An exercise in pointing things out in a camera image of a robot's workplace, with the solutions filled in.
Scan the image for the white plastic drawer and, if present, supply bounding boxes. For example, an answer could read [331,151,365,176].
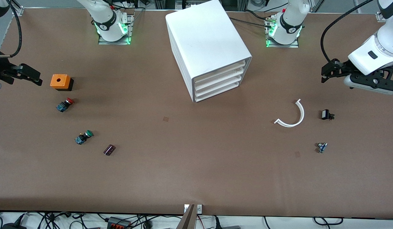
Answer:
[195,81,240,103]
[193,60,247,85]
[194,67,246,91]
[194,75,242,97]

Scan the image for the red push button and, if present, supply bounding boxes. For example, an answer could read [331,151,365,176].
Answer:
[56,98,74,113]

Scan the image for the green push button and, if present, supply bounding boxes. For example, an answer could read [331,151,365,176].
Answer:
[75,130,94,145]

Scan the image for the white drawer cabinet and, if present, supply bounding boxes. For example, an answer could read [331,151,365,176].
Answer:
[166,0,252,103]

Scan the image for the orange box with hole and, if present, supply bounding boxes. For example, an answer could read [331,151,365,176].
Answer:
[50,74,74,92]

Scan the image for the white curved plastic piece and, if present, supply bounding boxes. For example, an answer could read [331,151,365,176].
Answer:
[274,99,305,128]

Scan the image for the black red power strip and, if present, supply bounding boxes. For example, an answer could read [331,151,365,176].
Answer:
[107,216,132,229]

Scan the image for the grey angled support beam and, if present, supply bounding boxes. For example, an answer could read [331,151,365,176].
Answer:
[176,204,197,229]

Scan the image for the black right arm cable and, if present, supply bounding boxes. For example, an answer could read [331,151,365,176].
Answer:
[0,0,23,58]

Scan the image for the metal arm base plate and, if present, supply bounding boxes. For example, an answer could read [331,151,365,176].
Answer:
[266,17,300,49]
[98,13,133,45]

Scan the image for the black cable to base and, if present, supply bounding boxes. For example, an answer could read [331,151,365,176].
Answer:
[230,17,273,28]

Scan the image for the black cable loop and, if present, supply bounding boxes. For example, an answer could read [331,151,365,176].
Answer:
[313,217,344,226]

